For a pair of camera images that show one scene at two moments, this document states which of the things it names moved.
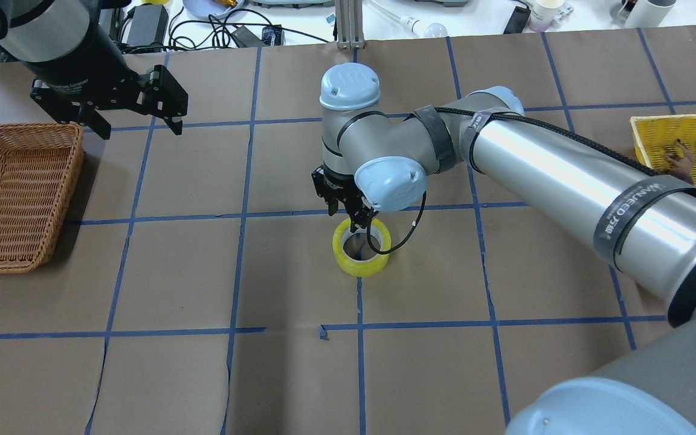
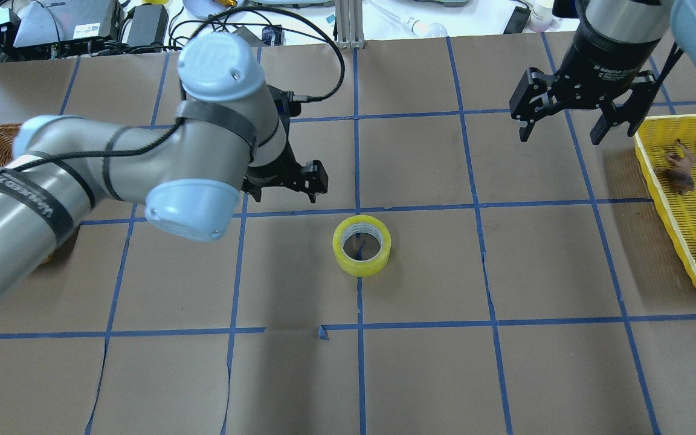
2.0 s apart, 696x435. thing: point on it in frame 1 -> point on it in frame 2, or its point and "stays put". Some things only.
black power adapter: [149, 26] stays put
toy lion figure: [680, 165] stays put
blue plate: [202, 9] stays put
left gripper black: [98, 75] -> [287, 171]
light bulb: [431, 30] stays put
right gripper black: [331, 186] -> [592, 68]
